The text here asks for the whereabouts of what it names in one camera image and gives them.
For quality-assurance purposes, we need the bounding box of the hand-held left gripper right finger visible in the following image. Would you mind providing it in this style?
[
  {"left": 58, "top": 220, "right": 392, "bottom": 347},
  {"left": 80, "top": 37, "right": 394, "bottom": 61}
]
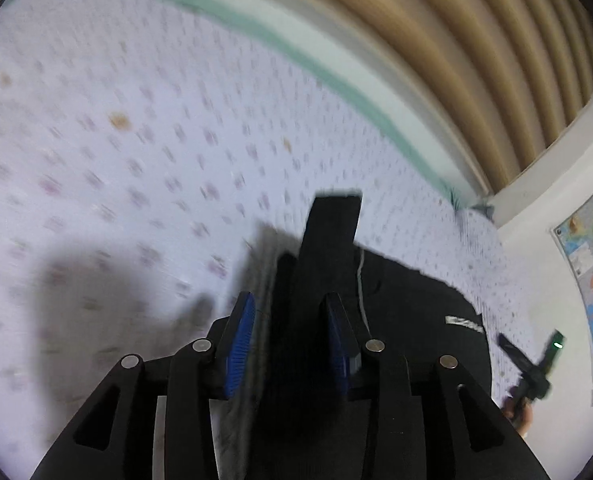
[{"left": 324, "top": 292, "right": 552, "bottom": 480}]

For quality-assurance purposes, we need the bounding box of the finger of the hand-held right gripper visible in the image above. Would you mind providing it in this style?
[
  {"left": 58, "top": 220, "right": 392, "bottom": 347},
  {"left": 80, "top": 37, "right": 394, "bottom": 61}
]
[{"left": 497, "top": 333, "right": 536, "bottom": 372}]

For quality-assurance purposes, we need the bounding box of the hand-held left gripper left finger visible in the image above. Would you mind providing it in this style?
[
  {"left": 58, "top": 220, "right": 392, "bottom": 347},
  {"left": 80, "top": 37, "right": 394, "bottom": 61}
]
[{"left": 29, "top": 291, "right": 257, "bottom": 480}]

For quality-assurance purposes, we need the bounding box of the black hooded jacket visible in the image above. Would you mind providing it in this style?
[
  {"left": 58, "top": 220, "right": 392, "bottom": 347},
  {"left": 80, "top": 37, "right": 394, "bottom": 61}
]
[{"left": 216, "top": 189, "right": 493, "bottom": 480}]

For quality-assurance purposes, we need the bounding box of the person's right hand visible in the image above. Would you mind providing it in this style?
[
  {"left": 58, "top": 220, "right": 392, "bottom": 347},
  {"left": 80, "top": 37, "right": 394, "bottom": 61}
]
[{"left": 504, "top": 394, "right": 534, "bottom": 437}]

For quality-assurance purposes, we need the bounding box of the white floral quilt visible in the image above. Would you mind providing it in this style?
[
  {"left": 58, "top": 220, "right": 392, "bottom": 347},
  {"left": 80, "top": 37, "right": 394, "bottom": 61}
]
[{"left": 0, "top": 0, "right": 593, "bottom": 480}]

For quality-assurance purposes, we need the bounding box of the brown striped window blind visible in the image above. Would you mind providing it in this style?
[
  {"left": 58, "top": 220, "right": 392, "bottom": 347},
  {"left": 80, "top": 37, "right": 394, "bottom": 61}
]
[{"left": 201, "top": 0, "right": 593, "bottom": 197}]

